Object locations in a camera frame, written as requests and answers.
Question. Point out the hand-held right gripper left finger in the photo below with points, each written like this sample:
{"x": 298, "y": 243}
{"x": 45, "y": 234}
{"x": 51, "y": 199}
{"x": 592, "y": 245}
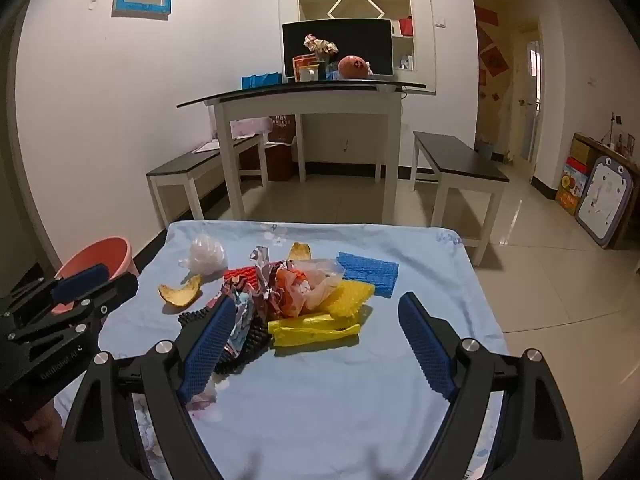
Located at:
{"x": 210, "y": 350}

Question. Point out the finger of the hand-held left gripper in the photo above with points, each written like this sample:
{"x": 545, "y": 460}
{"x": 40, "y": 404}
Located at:
{"x": 117, "y": 287}
{"x": 80, "y": 280}

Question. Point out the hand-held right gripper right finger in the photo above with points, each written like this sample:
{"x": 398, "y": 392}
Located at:
{"x": 425, "y": 340}

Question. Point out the pink plastic basin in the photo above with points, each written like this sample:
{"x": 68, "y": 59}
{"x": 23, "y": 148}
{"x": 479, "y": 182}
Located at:
{"x": 107, "y": 255}

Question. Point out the black foam net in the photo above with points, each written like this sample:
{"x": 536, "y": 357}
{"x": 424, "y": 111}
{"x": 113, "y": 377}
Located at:
{"x": 256, "y": 340}

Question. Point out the orange fruit peel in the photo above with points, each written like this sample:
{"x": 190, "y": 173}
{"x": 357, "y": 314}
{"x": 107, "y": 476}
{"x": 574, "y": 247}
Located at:
{"x": 180, "y": 297}
{"x": 300, "y": 252}

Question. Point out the red foam net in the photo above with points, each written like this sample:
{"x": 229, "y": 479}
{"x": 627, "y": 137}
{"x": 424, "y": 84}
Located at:
{"x": 240, "y": 276}

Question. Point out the yellow foam net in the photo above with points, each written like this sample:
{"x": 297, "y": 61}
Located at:
{"x": 350, "y": 297}

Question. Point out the red silver wrapper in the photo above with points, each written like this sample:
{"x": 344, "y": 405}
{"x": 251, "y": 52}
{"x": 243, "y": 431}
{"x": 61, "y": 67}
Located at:
{"x": 265, "y": 280}

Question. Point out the clear plastic bag orange print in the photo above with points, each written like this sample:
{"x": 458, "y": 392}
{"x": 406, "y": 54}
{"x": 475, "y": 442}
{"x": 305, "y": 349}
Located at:
{"x": 310, "y": 285}

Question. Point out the colourful foil snack wrapper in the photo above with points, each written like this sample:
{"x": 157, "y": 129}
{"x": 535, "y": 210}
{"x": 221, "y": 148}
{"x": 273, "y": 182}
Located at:
{"x": 241, "y": 327}

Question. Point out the blue foam net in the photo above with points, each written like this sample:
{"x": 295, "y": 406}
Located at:
{"x": 367, "y": 272}

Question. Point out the yellow plastic bag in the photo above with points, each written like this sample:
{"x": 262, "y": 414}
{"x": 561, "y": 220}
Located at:
{"x": 300, "y": 332}

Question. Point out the white plastic bag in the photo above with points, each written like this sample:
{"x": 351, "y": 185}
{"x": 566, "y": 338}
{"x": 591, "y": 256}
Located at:
{"x": 207, "y": 255}

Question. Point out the light blue floral cloth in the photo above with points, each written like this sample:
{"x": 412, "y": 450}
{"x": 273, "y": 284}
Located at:
{"x": 320, "y": 400}

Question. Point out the dark top white bench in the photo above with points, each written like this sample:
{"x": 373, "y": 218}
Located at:
{"x": 460, "y": 160}
{"x": 200, "y": 160}

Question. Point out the white paper sheet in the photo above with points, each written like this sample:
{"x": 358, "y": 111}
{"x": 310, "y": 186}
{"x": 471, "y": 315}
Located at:
{"x": 206, "y": 147}

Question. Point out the small light blue bin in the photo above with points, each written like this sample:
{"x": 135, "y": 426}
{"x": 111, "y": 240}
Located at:
{"x": 486, "y": 150}

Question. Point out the red cardboard box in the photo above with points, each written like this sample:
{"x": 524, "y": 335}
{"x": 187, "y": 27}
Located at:
{"x": 279, "y": 162}

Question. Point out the pink printed plastic bag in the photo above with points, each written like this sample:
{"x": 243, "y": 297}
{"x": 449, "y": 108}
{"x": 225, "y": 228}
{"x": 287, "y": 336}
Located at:
{"x": 245, "y": 127}

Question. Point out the colourful printed cardboard box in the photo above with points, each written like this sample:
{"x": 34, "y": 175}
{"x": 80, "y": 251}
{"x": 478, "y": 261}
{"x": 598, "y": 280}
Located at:
{"x": 570, "y": 187}

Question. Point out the grey children's drawing board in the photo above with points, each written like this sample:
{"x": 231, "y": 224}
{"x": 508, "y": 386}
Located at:
{"x": 605, "y": 200}

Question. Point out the blue paper bag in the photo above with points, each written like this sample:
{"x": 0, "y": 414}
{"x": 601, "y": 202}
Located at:
{"x": 260, "y": 80}

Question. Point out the white door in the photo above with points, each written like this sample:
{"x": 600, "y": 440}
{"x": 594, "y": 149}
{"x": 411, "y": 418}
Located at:
{"x": 532, "y": 100}

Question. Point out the white table with glass top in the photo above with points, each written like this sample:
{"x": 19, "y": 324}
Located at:
{"x": 310, "y": 102}

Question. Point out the red pomegranate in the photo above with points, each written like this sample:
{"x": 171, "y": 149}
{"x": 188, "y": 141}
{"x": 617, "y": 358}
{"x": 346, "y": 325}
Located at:
{"x": 352, "y": 67}

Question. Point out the red packet on table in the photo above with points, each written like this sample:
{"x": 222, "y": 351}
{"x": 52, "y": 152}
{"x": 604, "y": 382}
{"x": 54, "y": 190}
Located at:
{"x": 300, "y": 65}

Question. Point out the black monitor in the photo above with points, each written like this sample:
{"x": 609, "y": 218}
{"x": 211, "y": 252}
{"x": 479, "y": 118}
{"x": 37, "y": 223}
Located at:
{"x": 360, "y": 40}

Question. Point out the flower bouquet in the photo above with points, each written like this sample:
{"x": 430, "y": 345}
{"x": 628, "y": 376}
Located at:
{"x": 320, "y": 46}

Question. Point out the small red shelf box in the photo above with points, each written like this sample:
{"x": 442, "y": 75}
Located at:
{"x": 406, "y": 26}

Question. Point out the red paper wall decoration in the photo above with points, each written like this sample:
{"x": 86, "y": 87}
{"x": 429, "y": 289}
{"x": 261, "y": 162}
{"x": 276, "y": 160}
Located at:
{"x": 495, "y": 62}

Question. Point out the white wall shelf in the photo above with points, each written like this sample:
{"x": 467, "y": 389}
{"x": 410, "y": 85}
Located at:
{"x": 350, "y": 5}

